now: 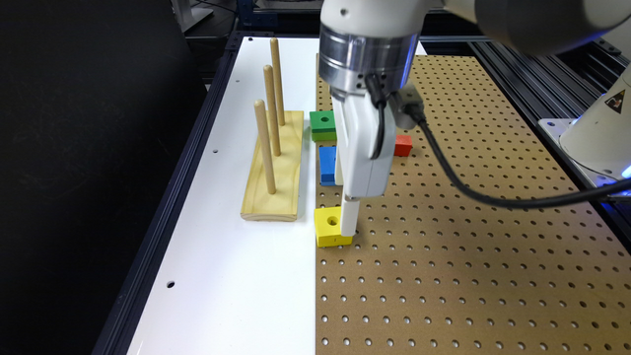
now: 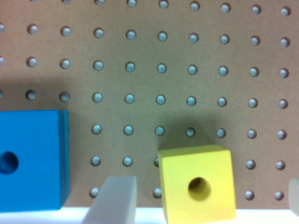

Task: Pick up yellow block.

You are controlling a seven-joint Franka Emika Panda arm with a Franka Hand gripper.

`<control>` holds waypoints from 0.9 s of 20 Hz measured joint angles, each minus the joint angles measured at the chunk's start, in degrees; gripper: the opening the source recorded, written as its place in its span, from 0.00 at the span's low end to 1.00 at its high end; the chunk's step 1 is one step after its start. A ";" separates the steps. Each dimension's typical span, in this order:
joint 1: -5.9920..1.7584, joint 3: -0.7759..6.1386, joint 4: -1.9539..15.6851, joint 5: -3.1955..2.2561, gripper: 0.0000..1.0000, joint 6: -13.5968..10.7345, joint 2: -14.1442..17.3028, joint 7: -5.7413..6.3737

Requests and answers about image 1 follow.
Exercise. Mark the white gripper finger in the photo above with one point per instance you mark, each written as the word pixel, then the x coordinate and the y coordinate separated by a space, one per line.
pixel 349 216
pixel 338 175

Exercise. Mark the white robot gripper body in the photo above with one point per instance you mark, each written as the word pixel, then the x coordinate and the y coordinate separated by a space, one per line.
pixel 357 123

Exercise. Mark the yellow block with hole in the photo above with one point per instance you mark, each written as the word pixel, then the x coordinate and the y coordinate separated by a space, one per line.
pixel 327 228

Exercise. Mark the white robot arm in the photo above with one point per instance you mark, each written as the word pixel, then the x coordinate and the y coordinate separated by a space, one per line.
pixel 365 53

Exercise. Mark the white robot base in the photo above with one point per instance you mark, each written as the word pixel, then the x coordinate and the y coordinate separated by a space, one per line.
pixel 597 143

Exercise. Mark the blue block with hole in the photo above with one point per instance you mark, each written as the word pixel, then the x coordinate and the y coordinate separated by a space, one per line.
pixel 327 163

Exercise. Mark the green block with hole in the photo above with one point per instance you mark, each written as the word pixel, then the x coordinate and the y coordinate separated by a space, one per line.
pixel 323 125

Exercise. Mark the red rectangular block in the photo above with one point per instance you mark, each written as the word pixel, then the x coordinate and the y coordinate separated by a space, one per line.
pixel 403 146

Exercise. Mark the wooden peg stand base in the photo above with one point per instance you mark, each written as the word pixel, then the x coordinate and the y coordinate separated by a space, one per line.
pixel 258 203

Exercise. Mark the middle wooden peg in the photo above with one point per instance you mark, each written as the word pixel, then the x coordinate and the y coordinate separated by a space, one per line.
pixel 272 111

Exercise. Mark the wooden peg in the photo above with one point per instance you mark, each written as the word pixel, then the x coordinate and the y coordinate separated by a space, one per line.
pixel 277 79
pixel 272 111
pixel 265 149

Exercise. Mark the front wooden peg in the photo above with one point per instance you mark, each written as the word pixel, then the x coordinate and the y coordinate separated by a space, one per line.
pixel 265 149

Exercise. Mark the brown perforated pegboard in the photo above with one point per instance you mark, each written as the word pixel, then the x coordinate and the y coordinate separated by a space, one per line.
pixel 431 271

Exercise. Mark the rear wooden peg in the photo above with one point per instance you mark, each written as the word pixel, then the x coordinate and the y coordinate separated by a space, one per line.
pixel 277 79

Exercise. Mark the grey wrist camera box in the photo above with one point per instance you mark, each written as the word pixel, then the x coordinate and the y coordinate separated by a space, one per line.
pixel 408 107

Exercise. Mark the black aluminium table frame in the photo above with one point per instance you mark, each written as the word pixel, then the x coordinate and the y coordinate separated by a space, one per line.
pixel 215 283

